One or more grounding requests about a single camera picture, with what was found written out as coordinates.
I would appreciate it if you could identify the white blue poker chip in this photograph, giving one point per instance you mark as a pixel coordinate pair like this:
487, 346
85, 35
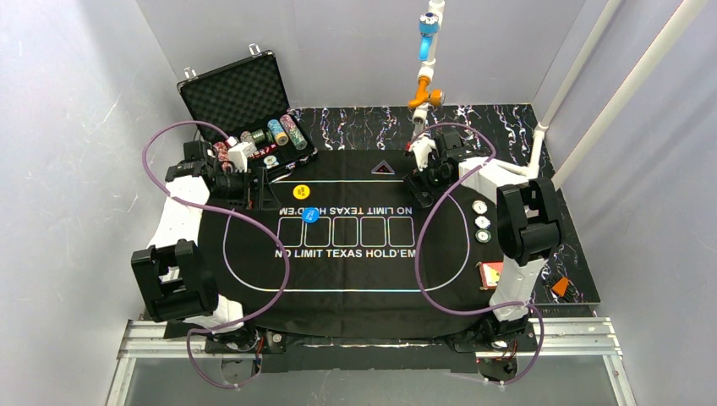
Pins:
482, 222

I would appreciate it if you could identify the black aluminium chip case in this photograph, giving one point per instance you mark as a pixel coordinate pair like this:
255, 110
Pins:
244, 96

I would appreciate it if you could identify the yellow big blind button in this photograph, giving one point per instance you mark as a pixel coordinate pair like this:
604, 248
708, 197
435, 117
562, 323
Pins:
301, 192

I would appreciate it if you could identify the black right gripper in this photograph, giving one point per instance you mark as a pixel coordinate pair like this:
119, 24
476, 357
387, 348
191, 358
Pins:
422, 179

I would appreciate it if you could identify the white pvc pipe frame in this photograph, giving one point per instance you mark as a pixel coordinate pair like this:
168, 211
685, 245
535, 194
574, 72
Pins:
526, 129

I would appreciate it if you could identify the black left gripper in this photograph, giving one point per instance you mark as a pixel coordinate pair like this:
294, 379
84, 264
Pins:
259, 187

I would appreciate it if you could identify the red playing card box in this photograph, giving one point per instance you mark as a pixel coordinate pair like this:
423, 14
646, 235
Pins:
490, 273

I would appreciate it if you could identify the green poker chip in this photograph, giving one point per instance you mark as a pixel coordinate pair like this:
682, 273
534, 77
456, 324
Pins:
483, 236

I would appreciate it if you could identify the red poker chip stack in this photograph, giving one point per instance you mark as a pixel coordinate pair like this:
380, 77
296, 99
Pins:
224, 162

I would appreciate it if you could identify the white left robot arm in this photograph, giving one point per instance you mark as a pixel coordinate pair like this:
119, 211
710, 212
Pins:
174, 280

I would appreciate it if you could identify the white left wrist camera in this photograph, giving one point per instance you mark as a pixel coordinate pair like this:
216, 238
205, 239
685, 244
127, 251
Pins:
239, 152

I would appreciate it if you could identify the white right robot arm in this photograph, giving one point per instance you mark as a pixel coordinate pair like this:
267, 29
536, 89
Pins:
528, 227

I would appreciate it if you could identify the orange black small tool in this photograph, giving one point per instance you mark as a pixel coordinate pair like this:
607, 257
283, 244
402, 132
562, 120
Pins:
559, 286

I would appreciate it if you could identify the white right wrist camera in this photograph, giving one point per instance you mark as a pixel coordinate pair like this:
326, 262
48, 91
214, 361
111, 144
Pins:
421, 148

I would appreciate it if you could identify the blue chip stack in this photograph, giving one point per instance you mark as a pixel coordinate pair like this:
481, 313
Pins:
278, 133

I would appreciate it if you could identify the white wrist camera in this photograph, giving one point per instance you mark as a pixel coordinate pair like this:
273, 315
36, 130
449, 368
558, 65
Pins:
239, 152
421, 148

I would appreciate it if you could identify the black poker table mat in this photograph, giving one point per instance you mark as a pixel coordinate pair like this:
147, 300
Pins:
351, 273

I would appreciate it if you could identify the white grey poker chip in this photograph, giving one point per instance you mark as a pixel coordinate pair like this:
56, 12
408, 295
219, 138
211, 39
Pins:
479, 207

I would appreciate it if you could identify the pink green chip stack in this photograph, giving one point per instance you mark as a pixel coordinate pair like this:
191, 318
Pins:
293, 132

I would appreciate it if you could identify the blue small blind button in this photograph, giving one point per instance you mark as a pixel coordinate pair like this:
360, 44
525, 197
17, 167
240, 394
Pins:
310, 214

